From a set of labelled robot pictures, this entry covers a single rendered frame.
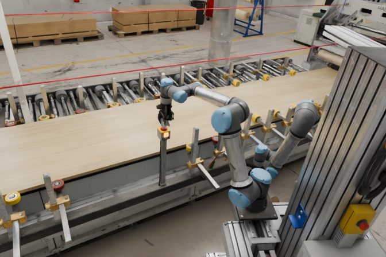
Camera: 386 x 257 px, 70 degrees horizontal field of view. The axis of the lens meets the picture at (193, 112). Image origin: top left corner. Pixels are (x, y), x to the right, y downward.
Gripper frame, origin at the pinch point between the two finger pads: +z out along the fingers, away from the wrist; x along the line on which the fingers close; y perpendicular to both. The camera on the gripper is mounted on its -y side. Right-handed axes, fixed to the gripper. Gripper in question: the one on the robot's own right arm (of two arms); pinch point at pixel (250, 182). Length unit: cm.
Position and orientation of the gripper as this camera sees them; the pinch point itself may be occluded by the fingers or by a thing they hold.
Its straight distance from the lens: 216.9
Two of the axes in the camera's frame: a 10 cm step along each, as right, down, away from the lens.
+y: 4.9, 4.9, -7.3
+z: -0.8, 8.5, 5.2
